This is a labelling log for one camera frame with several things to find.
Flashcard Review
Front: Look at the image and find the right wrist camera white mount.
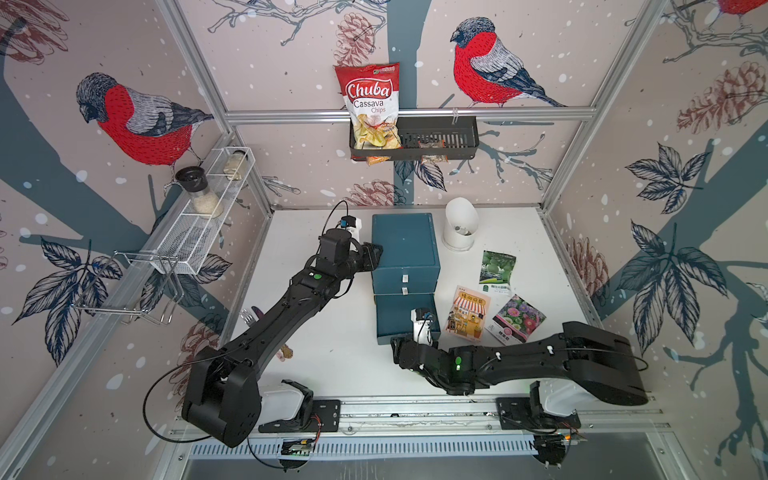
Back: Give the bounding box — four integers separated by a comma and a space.
411, 307, 434, 346

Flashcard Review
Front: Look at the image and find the chrome wire hook rack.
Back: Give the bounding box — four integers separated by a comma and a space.
69, 250, 185, 326

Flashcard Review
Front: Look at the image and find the green gourd seed bag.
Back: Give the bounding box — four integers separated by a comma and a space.
479, 250, 517, 294

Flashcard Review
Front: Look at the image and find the flower seed bag pink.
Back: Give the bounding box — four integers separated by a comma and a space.
485, 295, 546, 346

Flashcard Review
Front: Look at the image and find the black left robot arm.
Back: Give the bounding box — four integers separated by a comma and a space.
181, 228, 384, 447

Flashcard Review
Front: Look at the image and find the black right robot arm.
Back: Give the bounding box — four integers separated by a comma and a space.
390, 322, 648, 435

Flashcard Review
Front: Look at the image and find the aluminium horizontal back rail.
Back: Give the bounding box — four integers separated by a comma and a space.
224, 107, 597, 126

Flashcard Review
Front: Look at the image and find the red Chuba cassava chips bag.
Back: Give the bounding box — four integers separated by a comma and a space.
334, 63, 402, 151

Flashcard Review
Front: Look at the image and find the silver fork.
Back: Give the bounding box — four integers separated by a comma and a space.
240, 309, 257, 327

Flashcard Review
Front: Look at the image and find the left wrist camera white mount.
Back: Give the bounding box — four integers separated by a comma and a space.
338, 215, 362, 242

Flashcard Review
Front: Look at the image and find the snack packet in basket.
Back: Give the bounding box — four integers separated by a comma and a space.
419, 139, 448, 164

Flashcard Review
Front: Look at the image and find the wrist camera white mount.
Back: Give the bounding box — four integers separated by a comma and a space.
411, 307, 434, 346
338, 215, 362, 242

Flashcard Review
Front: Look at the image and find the teal drawer cabinet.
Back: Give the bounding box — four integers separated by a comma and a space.
372, 213, 440, 345

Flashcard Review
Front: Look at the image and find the white wire wall shelf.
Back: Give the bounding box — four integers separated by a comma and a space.
149, 146, 254, 275

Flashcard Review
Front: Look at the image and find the black lid spice jar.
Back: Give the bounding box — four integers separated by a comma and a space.
174, 166, 223, 218

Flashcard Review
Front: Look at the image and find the black hanging wire basket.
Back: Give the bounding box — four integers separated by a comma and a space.
349, 116, 479, 161

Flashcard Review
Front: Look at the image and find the white cylindrical cup holder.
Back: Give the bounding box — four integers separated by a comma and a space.
442, 197, 480, 252

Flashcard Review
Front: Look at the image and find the orange shop picture seed bag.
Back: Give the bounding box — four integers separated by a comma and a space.
445, 286, 491, 343

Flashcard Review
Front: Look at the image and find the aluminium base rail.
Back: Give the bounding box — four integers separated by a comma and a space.
188, 395, 671, 462

